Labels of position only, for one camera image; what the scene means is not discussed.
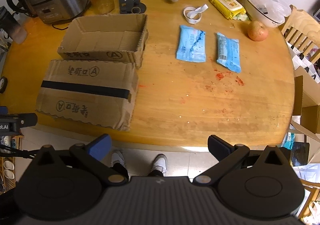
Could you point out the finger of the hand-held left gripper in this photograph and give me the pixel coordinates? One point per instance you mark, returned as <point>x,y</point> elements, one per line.
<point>26,119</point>

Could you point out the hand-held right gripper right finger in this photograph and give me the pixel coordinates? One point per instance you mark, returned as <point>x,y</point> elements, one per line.
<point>218,147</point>

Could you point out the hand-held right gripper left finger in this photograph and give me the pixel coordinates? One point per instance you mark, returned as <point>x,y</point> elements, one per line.
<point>100,145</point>

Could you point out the blue wipes packet text side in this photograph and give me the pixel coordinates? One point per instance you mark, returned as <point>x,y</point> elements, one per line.
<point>228,52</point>

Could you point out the cardboard box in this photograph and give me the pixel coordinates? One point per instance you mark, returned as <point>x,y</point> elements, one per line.
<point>105,40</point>

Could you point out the blue wipes packet wavy print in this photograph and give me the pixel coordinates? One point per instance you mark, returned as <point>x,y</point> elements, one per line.
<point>191,44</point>

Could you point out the wooden desktop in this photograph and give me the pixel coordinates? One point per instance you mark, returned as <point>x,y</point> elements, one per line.
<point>175,105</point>

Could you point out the white shoe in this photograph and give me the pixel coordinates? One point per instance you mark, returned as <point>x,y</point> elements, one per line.
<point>117,158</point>
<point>160,162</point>

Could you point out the round black object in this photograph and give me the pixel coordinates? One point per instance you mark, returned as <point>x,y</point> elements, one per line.
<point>3,84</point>

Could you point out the white paper bag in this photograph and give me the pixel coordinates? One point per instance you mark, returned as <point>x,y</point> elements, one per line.
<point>303,61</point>

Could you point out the apple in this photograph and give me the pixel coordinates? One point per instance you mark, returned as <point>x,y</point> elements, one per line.
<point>258,30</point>

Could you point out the green tissue packet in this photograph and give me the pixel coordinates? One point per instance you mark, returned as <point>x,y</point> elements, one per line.
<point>242,17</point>

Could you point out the white elastic band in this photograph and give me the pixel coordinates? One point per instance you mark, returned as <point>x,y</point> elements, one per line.
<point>192,16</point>

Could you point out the large white bowl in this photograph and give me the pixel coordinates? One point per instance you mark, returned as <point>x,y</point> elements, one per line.
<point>265,19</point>

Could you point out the yellow wet wipes pack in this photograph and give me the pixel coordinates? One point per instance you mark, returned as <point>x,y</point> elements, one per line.
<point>226,5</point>

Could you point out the wooden chair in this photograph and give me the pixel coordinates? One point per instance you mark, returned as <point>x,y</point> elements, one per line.
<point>303,21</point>

